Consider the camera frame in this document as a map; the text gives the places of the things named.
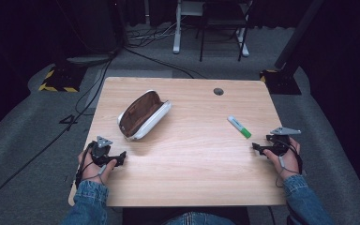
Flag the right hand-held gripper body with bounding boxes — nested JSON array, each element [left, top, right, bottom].
[[263, 126, 302, 157]]

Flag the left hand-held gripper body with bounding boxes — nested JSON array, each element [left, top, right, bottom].
[[88, 135, 120, 168]]

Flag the person's left hand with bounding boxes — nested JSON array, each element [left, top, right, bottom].
[[77, 149, 118, 186]]

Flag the person's right hand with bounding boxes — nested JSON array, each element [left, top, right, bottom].
[[262, 136, 301, 181]]

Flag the white marker green cap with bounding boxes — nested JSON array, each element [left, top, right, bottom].
[[226, 114, 253, 140]]

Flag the white pencil case brown lining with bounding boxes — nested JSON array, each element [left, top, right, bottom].
[[116, 89, 173, 142]]

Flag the black stand base striped tape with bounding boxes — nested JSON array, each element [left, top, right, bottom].
[[259, 68, 303, 96], [37, 60, 88, 94]]

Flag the person's legs in jeans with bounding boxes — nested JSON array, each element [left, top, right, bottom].
[[163, 211, 237, 225]]

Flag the black slanted stand pole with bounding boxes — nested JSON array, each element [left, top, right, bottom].
[[274, 0, 326, 70]]

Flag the right hand-held gripper cable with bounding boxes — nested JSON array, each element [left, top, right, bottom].
[[275, 134, 304, 188]]

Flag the long black floor cable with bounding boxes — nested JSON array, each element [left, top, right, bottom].
[[0, 46, 120, 214]]

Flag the bundle of floor cables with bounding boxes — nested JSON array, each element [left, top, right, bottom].
[[123, 22, 182, 50]]

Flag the black metal chair frame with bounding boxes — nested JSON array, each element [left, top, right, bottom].
[[195, 0, 253, 63]]

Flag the white desk frame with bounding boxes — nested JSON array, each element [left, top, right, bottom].
[[172, 0, 251, 58]]

